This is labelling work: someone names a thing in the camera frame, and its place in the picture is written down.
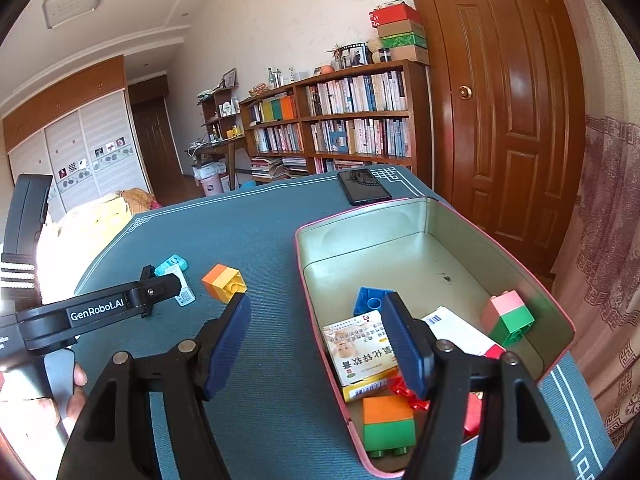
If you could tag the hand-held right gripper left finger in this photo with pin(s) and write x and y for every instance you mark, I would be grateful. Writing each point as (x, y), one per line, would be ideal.
(227, 345)

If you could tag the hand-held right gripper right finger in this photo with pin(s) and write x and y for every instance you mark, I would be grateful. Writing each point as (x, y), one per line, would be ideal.
(405, 345)

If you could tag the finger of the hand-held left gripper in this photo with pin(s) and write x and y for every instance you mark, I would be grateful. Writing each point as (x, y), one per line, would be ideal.
(160, 287)

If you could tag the small teal box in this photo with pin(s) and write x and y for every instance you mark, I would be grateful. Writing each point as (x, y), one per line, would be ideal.
(172, 262)

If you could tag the blue toy block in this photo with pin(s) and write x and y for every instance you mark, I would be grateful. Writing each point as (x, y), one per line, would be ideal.
(370, 302)

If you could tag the white box with red end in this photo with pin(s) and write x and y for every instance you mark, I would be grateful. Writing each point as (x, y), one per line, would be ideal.
(460, 332)

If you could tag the orange and yellow toy block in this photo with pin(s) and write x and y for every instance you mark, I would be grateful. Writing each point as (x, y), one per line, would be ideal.
(220, 277)

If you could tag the orange and green toy block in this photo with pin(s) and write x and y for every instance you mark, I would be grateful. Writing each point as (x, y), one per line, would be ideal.
(387, 420)

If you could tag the pink rimmed metal tin box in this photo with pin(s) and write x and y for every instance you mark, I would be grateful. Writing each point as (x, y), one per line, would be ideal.
(400, 255)

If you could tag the pink and green toy block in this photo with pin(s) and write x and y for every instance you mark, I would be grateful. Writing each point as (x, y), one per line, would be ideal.
(507, 320)

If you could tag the blue cloth covered desktop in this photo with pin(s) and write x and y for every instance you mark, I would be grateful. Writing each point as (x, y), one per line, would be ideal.
(270, 360)

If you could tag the person's left hand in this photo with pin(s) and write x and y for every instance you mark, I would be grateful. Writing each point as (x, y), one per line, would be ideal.
(79, 380)

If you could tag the yellow and white medicine box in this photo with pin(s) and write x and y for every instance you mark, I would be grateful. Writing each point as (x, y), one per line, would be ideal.
(355, 350)

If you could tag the yellow blanket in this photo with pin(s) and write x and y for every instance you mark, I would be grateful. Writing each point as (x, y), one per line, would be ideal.
(100, 215)

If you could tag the pink waste bin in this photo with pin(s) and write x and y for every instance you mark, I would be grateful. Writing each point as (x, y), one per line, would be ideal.
(212, 185)

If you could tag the dark wooden door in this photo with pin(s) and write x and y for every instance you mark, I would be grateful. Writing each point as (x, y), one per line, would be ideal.
(157, 145)

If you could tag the wooden side desk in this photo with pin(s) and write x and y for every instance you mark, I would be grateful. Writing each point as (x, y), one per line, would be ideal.
(225, 145)

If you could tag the black smartphone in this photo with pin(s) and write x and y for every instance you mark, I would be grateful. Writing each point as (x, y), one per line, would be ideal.
(362, 185)

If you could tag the wardrobe with sliding doors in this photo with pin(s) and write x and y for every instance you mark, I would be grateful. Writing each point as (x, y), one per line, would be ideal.
(75, 140)

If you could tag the small wooden shelf unit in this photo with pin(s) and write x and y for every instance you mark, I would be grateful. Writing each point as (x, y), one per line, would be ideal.
(222, 110)

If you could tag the wooden bookshelf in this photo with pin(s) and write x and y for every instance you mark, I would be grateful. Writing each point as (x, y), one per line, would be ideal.
(419, 110)

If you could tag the pink patterned curtain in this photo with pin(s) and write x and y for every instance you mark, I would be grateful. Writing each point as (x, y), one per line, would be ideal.
(610, 210)

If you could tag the rows of books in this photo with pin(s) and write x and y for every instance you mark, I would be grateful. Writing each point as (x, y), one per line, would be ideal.
(350, 95)

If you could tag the brown wooden door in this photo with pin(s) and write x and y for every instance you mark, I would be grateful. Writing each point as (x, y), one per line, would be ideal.
(510, 110)

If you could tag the brass door knob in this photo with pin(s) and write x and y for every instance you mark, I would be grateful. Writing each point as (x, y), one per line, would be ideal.
(466, 92)

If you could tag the plain cardboard box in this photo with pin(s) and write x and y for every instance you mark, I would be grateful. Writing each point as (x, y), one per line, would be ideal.
(410, 55)

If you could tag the ceiling light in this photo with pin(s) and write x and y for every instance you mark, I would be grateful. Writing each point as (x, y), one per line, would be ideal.
(72, 2)

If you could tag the green patterned box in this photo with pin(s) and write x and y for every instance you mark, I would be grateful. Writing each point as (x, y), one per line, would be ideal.
(404, 41)

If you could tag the brown cardboard box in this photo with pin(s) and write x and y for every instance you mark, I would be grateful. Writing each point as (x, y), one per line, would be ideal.
(400, 28)

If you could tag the red cardboard box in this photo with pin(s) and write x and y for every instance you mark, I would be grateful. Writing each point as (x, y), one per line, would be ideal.
(395, 15)

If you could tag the photo frame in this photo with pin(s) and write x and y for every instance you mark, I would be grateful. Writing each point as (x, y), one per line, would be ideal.
(354, 55)

